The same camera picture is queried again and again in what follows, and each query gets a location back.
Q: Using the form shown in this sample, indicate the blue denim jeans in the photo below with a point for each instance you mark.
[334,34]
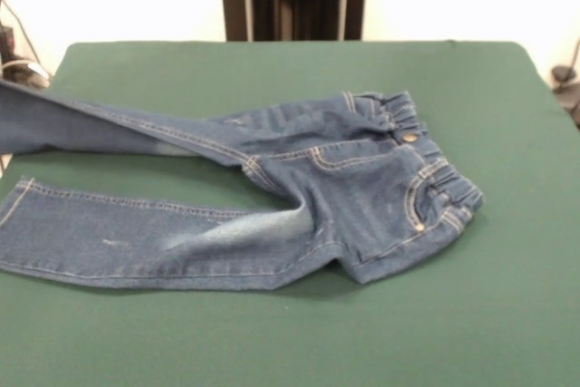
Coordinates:
[340,187]

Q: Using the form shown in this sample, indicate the dark green table cloth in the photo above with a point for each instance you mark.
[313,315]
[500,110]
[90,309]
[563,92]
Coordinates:
[272,337]

